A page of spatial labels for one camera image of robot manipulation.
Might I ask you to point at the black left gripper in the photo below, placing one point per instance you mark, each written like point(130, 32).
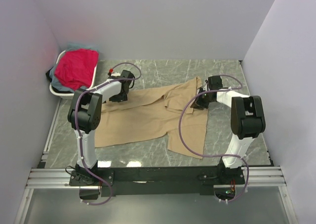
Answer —
point(118, 99)

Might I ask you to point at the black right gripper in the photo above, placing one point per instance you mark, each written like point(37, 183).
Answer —
point(198, 104)

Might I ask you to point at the beige t shirt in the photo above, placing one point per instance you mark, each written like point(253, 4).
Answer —
point(155, 112)

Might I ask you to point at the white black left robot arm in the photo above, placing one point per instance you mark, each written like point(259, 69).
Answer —
point(85, 116)

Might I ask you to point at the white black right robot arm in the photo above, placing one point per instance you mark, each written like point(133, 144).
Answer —
point(247, 117)

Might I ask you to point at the red t shirt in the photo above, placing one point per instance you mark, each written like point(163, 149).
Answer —
point(76, 68)

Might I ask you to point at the white perforated laundry basket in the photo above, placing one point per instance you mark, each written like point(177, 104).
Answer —
point(65, 94)

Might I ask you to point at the grey blue t shirt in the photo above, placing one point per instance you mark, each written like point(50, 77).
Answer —
point(74, 68)

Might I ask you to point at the black garment in basket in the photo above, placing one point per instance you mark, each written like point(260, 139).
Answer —
point(55, 83)

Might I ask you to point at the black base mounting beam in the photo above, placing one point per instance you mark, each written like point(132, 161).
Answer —
point(155, 180)

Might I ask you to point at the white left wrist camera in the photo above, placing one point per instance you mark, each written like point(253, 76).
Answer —
point(112, 73)

